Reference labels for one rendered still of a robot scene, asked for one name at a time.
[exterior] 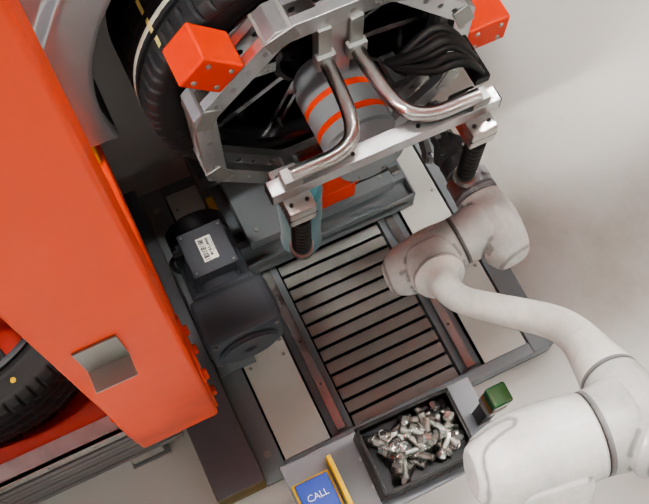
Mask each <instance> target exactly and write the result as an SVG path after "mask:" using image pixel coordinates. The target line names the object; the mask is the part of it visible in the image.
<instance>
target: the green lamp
mask: <svg viewBox="0 0 649 504"><path fill-rule="evenodd" d="M483 397H484V399H485V400H486V402H487V404H488V406H489V408H490V410H491V411H492V412H495V411H497V410H499V409H501V408H503V407H505V406H507V405H509V404H510V403H511V402H512V401H513V397H512V395H511V393H510V392H509V390H508V388H507V386H506V384H505V383H504V382H499V383H497V384H495V385H493V386H491V387H489V388H487V389H486V390H485V391H484V393H483Z"/></svg>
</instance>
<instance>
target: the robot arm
mask: <svg viewBox="0 0 649 504"><path fill-rule="evenodd" d="M430 141H431V142H432V144H433V146H434V154H433V153H432V149H431V145H430V142H429V139H425V140H423V141H421V142H418V143H419V146H420V149H421V153H422V163H423V164H432V163H434V164H435V165H437V166H438V167H439V168H440V171H441V172H442V174H443V176H444V178H445V179H446V181H447V182H448V183H447V190H448V191H449V193H450V195H451V196H452V198H453V200H454V202H455V204H456V206H457V207H458V209H459V210H458V211H456V212H455V213H454V214H453V215H451V216H450V217H448V218H446V219H445V220H442V221H440V222H438V223H435V224H432V225H430V226H428V227H425V228H423V229H421V230H419V231H418V232H416V233H414V234H412V235H411V236H409V237H407V238H406V239H404V240H403V241H401V242H400V243H398V244H397V245H396V246H395V247H393V248H392V249H391V250H390V251H389V252H388V253H387V255H386V256H385V257H384V259H383V263H382V265H381V270H382V273H383V276H384V279H385V281H386V283H387V285H388V287H389V289H390V290H391V291H392V292H393V293H396V294H397V295H402V296H411V295H415V294H418V293H419V294H421V295H423V296H425V297H427V298H436V299H437V300H438V301H439V302H440V303H441V304H442V305H443V306H445V307H446V308H448V309H449V310H451V311H453V312H455V313H458V314H460V315H463V316H466V317H469V318H473V319H477V320H480V321H484V322H488V323H492V324H496V325H499V326H503V327H507V328H511V329H514V330H518V331H522V332H526V333H529V334H533V335H537V336H540V337H543V338H545V339H548V340H550V341H552V342H554V343H555V344H557V345H558V346H559V347H560V348H561V349H562V350H563V352H564V353H565V355H566V357H567V359H568V361H569V363H570V365H571V368H572V370H573V372H574V375H575V377H576V380H577V382H578V385H579V388H580V390H579V391H577V392H574V393H571V394H567V395H562V396H556V397H551V398H548V399H544V400H541V401H538V402H535V403H532V404H529V405H527V406H524V407H521V408H519V409H516V410H514V411H511V412H509V413H506V414H504V415H502V416H500V417H498V418H496V419H495V420H493V421H491V422H490V423H488V424H487V425H485V426H484V427H483V428H482V429H480V430H479V431H478V432H477V433H476V434H475V435H474V436H473V437H471V438H470V439H469V441H468V444H467V446H466V447H465V449H464V452H463V464H464V470H465V474H466V478H467V481H468V484H469V487H470V489H471V491H472V493H473V495H474V497H475V498H476V499H477V500H478V501H479V502H480V503H481V504H592V501H593V498H594V495H595V491H596V488H597V482H598V481H600V480H603V479H605V478H608V477H611V476H615V475H619V474H623V473H629V472H631V471H633V472H634V473H635V474H636V475H637V476H638V477H640V478H645V479H649V372H648V371H647V370H646V369H645V368H644V367H643V366H642V365H641V364H640V363H639V362H638V361H637V360H636V359H635V358H634V357H633V356H632V355H630V354H629V353H628V352H626V351H625V350H624V349H622V348H621V347H620V346H618V345H617V344H616V343H615V342H614V341H612V340H611V339H610V338H609V337H608V336H606V335H605V334H604V333H603V332H602V331H601V330H599V329H598V328H597V327H596V326H595V325H594V324H592V323H591V322H590V321H588V320H587V319H586V318H584V317H582V316H581V315H579V314H577V313H575V312H573V311H571V310H569V309H567V308H564V307H561V306H558V305H555V304H551V303H547V302H542V301H537V300H532V299H527V298H521V297H516V296H511V295H505V294H500V293H494V292H489V291H484V290H479V289H474V288H471V287H468V286H466V285H464V284H463V283H462V280H463V278H464V274H465V269H464V267H465V266H466V265H468V264H470V263H472V262H474V261H477V260H480V259H483V258H484V260H485V261H486V263H487V264H489V265H491V266H492V267H494V268H496V269H499V270H506V269H508V268H510V267H512V266H514V265H516V264H517V263H519V262H520V261H522V260H523V259H524V258H525V257H526V256H527V254H528V252H529V238H528V234H527V231H526V229H525V226H524V224H523V222H522V219H521V217H520V215H519V213H518V212H517V210H516V208H515V207H514V205H513V203H512V202H511V201H510V199H509V198H508V197H507V196H506V195H505V194H504V193H503V192H502V191H501V190H500V189H499V187H498V186H497V184H496V182H495V181H494V180H493V178H492V176H491V175H490V173H489V171H488V170H487V168H486V166H485V165H483V164H479V166H478V169H477V178H476V181H475V183H474V184H473V185H471V186H469V187H461V186H458V185H457V184H456V183H455V182H454V180H453V173H454V169H455V168H456V166H457V165H458V164H459V161H460V157H461V154H462V151H463V148H464V145H465V142H464V140H463V139H462V137H461V135H458V134H455V133H453V131H452V130H451V129H449V130H446V131H444V132H442V133H440V134H437V135H435V136H432V137H430Z"/></svg>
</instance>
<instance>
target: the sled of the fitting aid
mask: <svg viewBox="0 0 649 504"><path fill-rule="evenodd" d="M184 159H185V162H186V166H187V169H188V171H189V173H190V175H191V177H192V179H193V181H194V184H195V186H196V188H197V190H198V192H199V194H200V196H201V198H202V200H203V203H204V205H205V207H206V209H215V210H219V211H220V212H222V214H223V216H224V218H225V220H226V222H227V224H228V226H229V229H230V230H231V232H232V235H233V237H234V239H235V241H236V243H237V245H238V247H239V249H240V251H241V253H242V255H243V257H244V260H245V262H246V264H247V266H248V268H249V270H250V271H252V272H253V273H254V275H256V274H259V273H261V272H263V271H265V270H268V269H270V268H272V267H274V266H277V265H279V264H281V263H283V262H286V261H288V260H290V259H292V258H294V257H293V256H292V254H290V253H288V252H287V251H286V250H285V249H284V247H283V246H282V243H281V238H280V239H277V240H275V241H273V242H271V243H268V244H266V245H264V246H262V247H259V248H257V249H255V250H251V249H250V247H249V245H248V243H247V241H246V239H245V237H244V235H243V232H242V230H241V228H240V226H239V224H238V222H237V220H236V218H235V216H234V214H233V212H232V210H231V208H230V206H229V204H228V202H227V199H226V197H225V195H224V193H223V191H222V189H221V187H220V185H219V183H218V182H216V181H208V179H207V177H206V175H205V173H204V171H203V169H202V167H201V165H200V163H199V161H198V160H195V159H191V158H188V157H186V156H184ZM388 168H389V170H388V171H389V172H390V174H391V176H392V178H393V180H394V187H393V189H391V190H389V191H387V192H385V193H382V194H380V195H378V196H375V197H373V198H371V199H369V200H366V201H364V202H362V203H359V204H357V205H355V206H353V207H350V208H348V209H346V210H344V211H341V212H339V213H337V214H334V215H332V216H330V217H328V218H325V219H323V220H321V232H322V242H321V245H320V246H322V245H324V244H326V243H328V242H331V241H333V240H335V239H337V238H340V237H342V236H344V235H346V234H349V233H351V232H353V231H355V230H358V229H360V228H362V227H364V226H367V225H369V224H371V223H373V222H376V221H378V220H380V219H382V218H385V217H387V216H389V215H391V214H394V213H396V212H398V211H400V210H403V209H405V208H407V207H409V206H412V205H413V202H414V198H415V194H416V193H415V191H414V189H413V187H412V185H411V184H410V182H409V180H408V178H407V177H406V175H405V173H404V171H403V170H402V168H401V166H400V164H399V163H398V161H397V159H396V161H394V162H393V163H392V164H391V165H390V166H388Z"/></svg>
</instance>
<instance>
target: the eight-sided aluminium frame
mask: <svg viewBox="0 0 649 504"><path fill-rule="evenodd" d="M322 1H325V0H268V1H267V2H264V3H262V4H260V5H259V6H258V7H257V8H256V9H255V10H254V11H252V12H251V13H249V14H248V15H247V17H248V18H247V19H246V20H245V22H244V23H243V24H242V25H241V26H240V27H239V28H238V30H237V31H236V32H235V33H234V34H233V35H232V36H231V38H230V39H231V41H232V43H233V45H234V47H235V49H236V51H237V53H238V55H239V57H240V59H241V60H242V62H243V65H244V66H243V68H242V69H241V70H240V71H239V72H238V73H237V74H236V75H235V77H234V78H233V79H232V80H231V81H230V82H229V83H228V84H227V85H226V86H225V88H224V89H223V90H222V91H221V92H212V91H205V90H199V89H192V88H186V89H185V90H184V91H183V92H182V94H181V95H180V97H181V105H182V107H183V109H184V112H185V116H186V119H187V123H188V127H189V130H190V134H191V138H192V142H193V145H194V148H193V150H194V152H195V154H196V156H197V158H198V160H199V163H200V165H201V167H202V169H203V171H204V173H205V175H206V177H207V179H208V181H216V182H218V183H221V182H239V183H261V184H265V183H266V182H269V181H268V179H267V178H268V173H269V172H271V171H273V170H275V169H278V168H280V167H282V166H285V165H287V164H289V163H292V162H294V163H295V164H299V163H301V162H303V161H306V160H308V159H310V158H313V157H315V156H317V155H320V154H322V153H324V152H322V153H320V154H317V155H315V156H313V157H310V158H308V159H306V160H303V161H301V162H299V160H298V159H299V158H302V157H305V156H308V155H311V154H314V153H316V152H319V151H321V150H322V149H321V147H320V145H319V144H318V142H317V139H316V138H315V136H314V137H311V138H309V139H307V140H304V141H302V142H300V143H297V144H295V145H292V146H290V147H288V148H284V149H280V150H273V149H262V148H251V147H240V146H228V145H222V144H221V139H220V134H219V129H218V125H217V118H218V116H219V115H220V114H221V113H222V112H223V111H224V110H225V109H226V108H227V107H228V106H229V105H230V103H231V102H232V101H233V100H234V99H235V98H236V97H237V96H238V95H239V94H240V93H241V92H242V91H243V89H244V88H245V87H246V86H247V85H248V84H249V83H250V82H251V81H252V80H253V79H254V78H255V77H256V75H257V74H258V73H259V72H260V71H261V70H262V69H263V68H264V67H265V66H266V65H267V64H268V63H269V62H270V60H271V59H272V58H273V57H274V56H275V55H276V54H277V53H278V52H279V51H280V50H281V49H282V48H283V47H284V46H286V45H287V44H289V43H290V42H292V41H294V40H297V39H299V38H302V37H304V36H307V35H309V34H312V33H314V32H317V30H319V29H322V28H324V27H327V26H329V25H331V26H332V25H334V24H337V23H339V22H342V21H344V20H347V19H349V18H350V17H352V16H354V15H357V14H359V13H362V12H363V13H364V12H367V11H369V10H372V9H374V8H377V7H379V6H382V5H384V4H387V3H389V2H398V3H401V4H404V5H407V6H410V7H413V8H417V9H420V10H423V11H426V12H429V13H432V14H435V19H434V23H446V24H448V25H450V26H451V27H453V28H454V29H456V30H457V31H458V32H459V33H460V34H461V35H466V36H467V38H468V34H469V31H470V27H471V23H472V20H473V19H474V18H475V17H474V11H475V6H474V4H473V3H472V1H471V0H331V1H328V2H326V3H323V4H321V5H318V6H316V7H315V4H317V3H320V2H322ZM460 70H461V67H458V68H454V69H451V70H449V71H447V72H445V73H442V74H439V75H432V76H416V75H407V76H408V82H407V83H406V84H404V85H402V86H399V87H397V88H394V89H395V90H396V91H397V92H398V93H399V94H400V95H401V96H402V97H403V98H404V99H406V98H407V97H408V96H409V95H410V94H411V93H412V92H413V91H415V90H416V89H417V88H418V87H419V86H420V85H421V84H422V83H423V82H424V81H425V80H427V79H428V78H430V79H429V80H428V81H427V82H426V83H424V84H423V85H422V86H421V87H420V88H419V89H418V90H417V91H416V92H415V93H414V94H412V95H411V96H410V97H409V98H408V99H407V101H408V102H410V103H412V104H414V105H417V106H425V105H426V104H427V103H428V102H429V101H430V100H431V99H433V98H434V97H435V96H436V95H437V94H438V93H439V92H440V91H441V90H443V89H444V88H445V87H448V86H449V85H450V84H451V83H452V81H453V80H454V79H455V78H456V77H457V76H458V73H459V71H460Z"/></svg>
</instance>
